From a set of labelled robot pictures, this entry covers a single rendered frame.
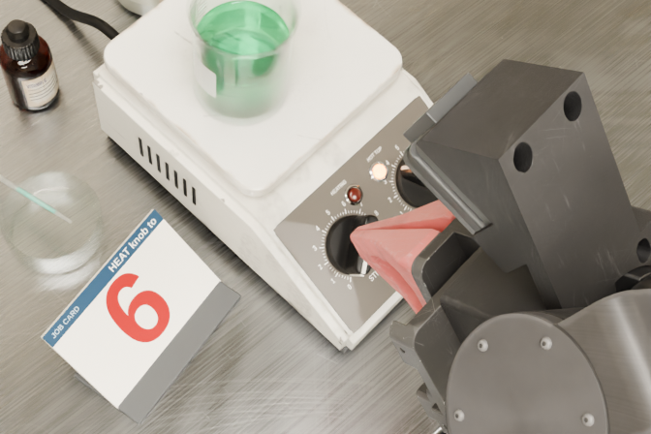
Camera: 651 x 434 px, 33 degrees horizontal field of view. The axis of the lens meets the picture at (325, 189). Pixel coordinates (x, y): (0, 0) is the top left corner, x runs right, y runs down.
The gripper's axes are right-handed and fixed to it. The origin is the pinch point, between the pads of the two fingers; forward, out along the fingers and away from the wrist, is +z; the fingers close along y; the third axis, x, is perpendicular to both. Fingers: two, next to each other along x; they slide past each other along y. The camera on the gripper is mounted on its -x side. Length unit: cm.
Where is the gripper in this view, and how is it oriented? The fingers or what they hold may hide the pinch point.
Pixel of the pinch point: (370, 246)
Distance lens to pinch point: 49.4
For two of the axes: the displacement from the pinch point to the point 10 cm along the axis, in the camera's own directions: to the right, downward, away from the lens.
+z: -6.2, -2.1, 7.6
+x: 4.1, 7.4, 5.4
